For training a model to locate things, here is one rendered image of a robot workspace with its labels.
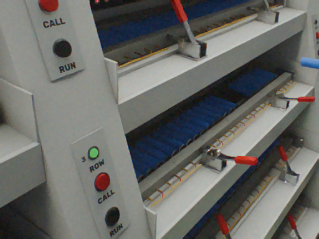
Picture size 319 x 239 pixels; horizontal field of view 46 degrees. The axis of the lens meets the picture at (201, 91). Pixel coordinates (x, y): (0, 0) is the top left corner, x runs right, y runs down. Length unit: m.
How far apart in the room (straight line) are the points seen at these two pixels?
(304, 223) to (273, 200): 0.25
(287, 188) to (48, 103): 0.63
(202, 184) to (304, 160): 0.46
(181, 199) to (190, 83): 0.17
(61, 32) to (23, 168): 0.13
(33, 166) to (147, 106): 0.15
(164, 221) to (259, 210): 0.33
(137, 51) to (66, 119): 0.19
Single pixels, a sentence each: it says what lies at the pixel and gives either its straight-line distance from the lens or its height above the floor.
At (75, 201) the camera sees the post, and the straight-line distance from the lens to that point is 0.40.
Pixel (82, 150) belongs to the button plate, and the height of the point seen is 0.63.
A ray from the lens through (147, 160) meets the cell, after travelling 0.59.
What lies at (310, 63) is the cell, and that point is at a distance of 0.72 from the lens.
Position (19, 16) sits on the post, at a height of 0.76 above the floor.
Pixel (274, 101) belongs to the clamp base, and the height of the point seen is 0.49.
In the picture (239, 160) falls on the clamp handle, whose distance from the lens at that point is 0.58.
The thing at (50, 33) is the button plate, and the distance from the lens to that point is 0.37.
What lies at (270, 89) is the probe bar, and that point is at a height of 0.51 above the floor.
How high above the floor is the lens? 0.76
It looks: 16 degrees down
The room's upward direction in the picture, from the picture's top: 11 degrees counter-clockwise
